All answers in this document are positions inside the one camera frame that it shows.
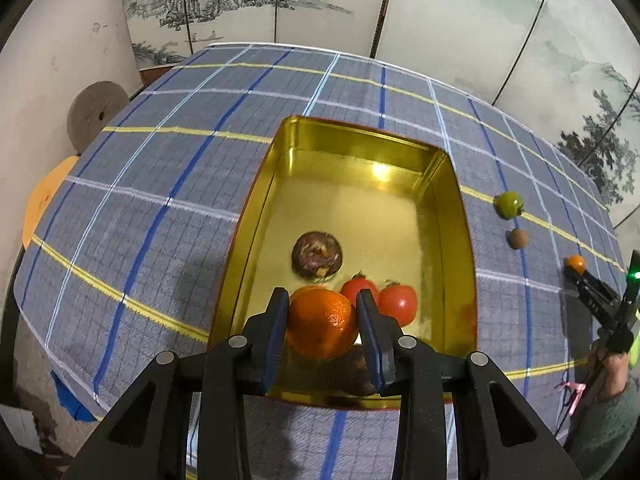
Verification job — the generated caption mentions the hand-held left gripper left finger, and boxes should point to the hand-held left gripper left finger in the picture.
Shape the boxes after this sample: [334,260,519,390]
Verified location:
[62,286,291,480]

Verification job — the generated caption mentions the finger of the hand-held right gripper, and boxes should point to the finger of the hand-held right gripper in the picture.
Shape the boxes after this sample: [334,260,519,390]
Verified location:
[582,271,626,311]
[565,269,618,326]

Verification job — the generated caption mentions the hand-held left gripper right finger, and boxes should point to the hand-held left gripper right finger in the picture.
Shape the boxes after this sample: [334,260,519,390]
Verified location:
[355,290,583,480]

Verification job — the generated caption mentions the brown water chestnut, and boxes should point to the brown water chestnut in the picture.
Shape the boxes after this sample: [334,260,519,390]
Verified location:
[327,347,381,397]
[291,231,344,280]

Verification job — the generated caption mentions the red tomato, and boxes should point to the red tomato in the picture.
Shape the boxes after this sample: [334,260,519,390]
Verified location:
[340,272,381,321]
[377,282,419,326]

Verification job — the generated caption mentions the deep orange mandarin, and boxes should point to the deep orange mandarin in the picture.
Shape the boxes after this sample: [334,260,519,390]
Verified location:
[286,287,360,361]

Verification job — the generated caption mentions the gold tin box red sides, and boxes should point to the gold tin box red sides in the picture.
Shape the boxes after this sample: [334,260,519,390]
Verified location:
[207,115,478,411]

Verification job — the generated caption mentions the person's right forearm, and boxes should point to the person's right forearm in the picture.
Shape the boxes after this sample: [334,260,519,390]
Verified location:
[565,375,640,480]

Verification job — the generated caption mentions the person's right hand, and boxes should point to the person's right hand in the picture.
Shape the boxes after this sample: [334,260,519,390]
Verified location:
[589,342,628,401]

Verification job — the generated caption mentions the small mandarin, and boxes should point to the small mandarin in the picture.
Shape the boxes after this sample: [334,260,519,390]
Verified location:
[289,285,326,306]

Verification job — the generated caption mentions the pink ribbon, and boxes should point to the pink ribbon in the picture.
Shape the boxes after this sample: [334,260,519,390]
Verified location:
[557,380,586,416]

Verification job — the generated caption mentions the large green tomato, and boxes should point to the large green tomato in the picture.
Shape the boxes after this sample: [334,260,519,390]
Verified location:
[494,190,526,220]

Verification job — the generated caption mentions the blue tape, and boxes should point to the blue tape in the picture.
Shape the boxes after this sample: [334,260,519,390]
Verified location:
[50,370,98,423]

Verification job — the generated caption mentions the blue plaid tablecloth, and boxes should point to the blue plaid tablecloth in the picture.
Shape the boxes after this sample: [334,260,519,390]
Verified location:
[14,42,626,480]

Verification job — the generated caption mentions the white paper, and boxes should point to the white paper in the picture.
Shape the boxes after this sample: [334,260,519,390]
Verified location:
[0,405,43,456]

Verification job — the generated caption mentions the orange round disc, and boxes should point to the orange round disc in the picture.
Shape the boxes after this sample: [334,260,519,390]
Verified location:
[21,155,80,248]

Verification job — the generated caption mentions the grey round disc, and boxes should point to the grey round disc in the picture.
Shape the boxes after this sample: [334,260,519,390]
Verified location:
[67,81,130,153]

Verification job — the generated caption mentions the ink landscape folding screen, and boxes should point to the ink landscape folding screen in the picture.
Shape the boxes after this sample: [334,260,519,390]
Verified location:
[117,0,640,226]

